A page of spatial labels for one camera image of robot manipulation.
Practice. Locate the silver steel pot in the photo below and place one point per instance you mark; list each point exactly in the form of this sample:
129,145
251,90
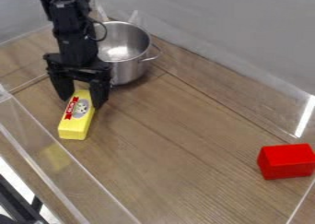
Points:
127,50

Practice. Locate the red block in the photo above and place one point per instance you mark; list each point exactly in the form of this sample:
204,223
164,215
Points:
286,161

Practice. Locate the black table frame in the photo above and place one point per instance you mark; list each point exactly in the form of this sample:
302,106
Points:
21,212

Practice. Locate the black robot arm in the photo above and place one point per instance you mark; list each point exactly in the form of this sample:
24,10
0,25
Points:
69,16

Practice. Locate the clear acrylic enclosure wall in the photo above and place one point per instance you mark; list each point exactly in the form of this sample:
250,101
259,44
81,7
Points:
169,155

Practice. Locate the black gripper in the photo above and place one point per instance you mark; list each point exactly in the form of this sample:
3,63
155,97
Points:
76,62

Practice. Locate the yellow butter block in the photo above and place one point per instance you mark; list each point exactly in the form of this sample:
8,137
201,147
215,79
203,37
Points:
77,115

